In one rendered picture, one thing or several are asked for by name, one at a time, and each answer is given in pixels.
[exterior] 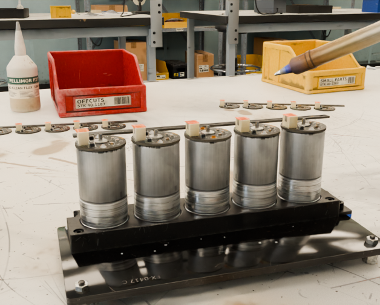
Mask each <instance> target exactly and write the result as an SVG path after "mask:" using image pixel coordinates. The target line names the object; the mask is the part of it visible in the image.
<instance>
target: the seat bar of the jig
mask: <svg viewBox="0 0 380 305"><path fill-rule="evenodd" d="M339 206H340V200H339V199H338V198H336V197H335V196H333V195H331V194H330V193H329V192H327V191H325V190H324V189H323V188H321V195H320V199H319V200H318V201H316V202H312V203H294V202H288V201H285V200H283V199H281V198H279V197H278V196H277V197H276V205H274V206H273V207H270V208H266V209H248V208H242V207H240V206H237V205H235V204H234V203H233V202H232V192H230V197H229V210H228V211H227V212H225V213H222V214H218V215H197V214H193V213H190V212H188V211H187V210H186V209H185V198H180V215H179V216H178V217H177V218H175V219H173V220H170V221H163V222H149V221H143V220H139V219H138V218H136V217H135V216H134V204H128V219H129V220H128V221H127V222H126V223H125V224H123V225H121V226H118V227H116V228H110V229H91V228H88V227H85V226H83V225H82V224H81V222H80V210H77V211H73V215H74V217H67V231H68V239H69V244H70V250H71V253H72V254H77V253H82V252H90V251H99V250H104V249H112V248H120V247H125V246H134V245H138V244H147V243H155V242H160V241H168V240H176V239H181V238H190V237H198V236H203V235H211V234H220V233H225V232H233V231H241V230H247V229H255V228H263V227H268V226H276V225H285V224H289V223H298V222H303V221H311V220H319V219H324V218H333V217H339Z"/></svg>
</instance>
